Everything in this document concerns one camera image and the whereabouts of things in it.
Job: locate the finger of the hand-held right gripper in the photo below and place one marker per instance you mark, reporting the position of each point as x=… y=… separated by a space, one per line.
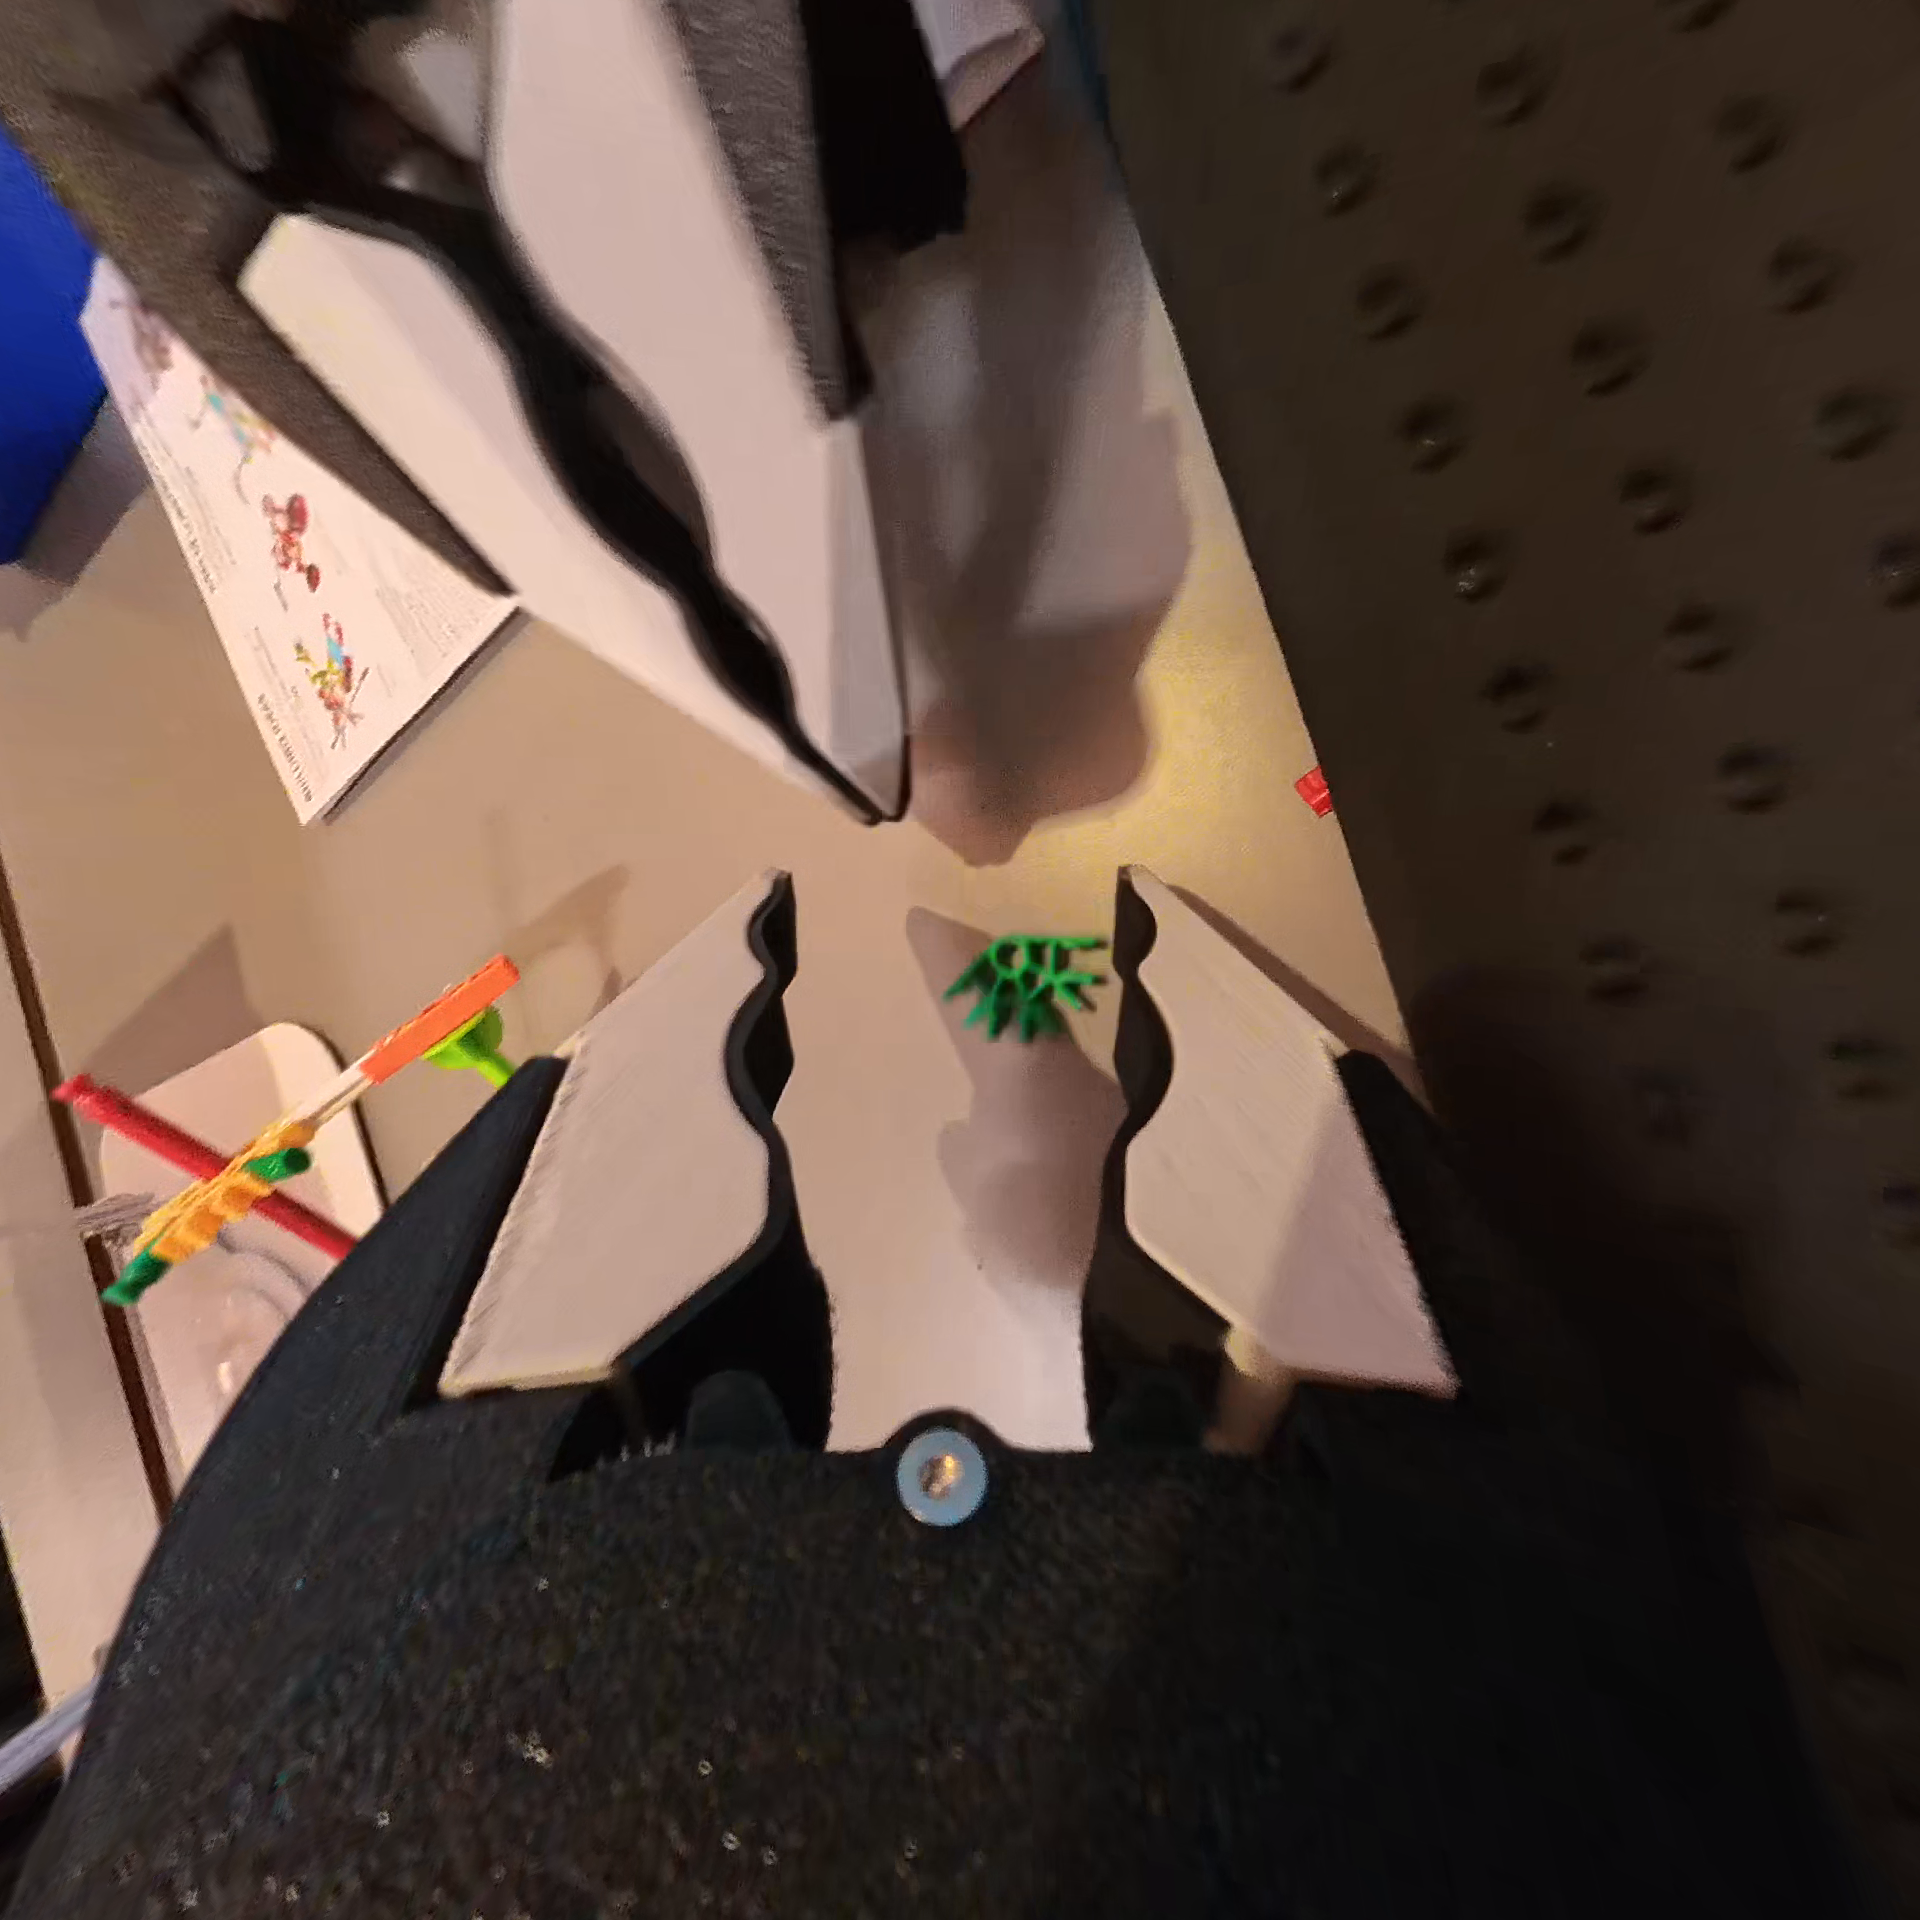
x=450 y=436
x=705 y=302

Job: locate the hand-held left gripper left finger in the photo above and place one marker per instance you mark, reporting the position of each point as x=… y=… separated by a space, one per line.
x=631 y=1187

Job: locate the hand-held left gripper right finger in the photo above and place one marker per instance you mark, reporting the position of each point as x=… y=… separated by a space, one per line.
x=1273 y=1187

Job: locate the green connector piece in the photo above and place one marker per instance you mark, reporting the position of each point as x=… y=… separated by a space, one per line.
x=1025 y=984

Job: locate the colourful construction toy model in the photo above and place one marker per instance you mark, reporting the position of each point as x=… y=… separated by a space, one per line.
x=227 y=1187

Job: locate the blue bin with papers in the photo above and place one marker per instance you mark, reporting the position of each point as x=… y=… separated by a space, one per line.
x=36 y=343

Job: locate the illustrated instruction booklet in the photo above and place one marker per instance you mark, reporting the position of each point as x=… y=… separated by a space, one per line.
x=301 y=597

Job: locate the white document stand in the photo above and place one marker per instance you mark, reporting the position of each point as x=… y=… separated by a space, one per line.
x=284 y=1077

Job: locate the small red piece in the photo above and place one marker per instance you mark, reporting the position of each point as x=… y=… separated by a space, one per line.
x=1316 y=792

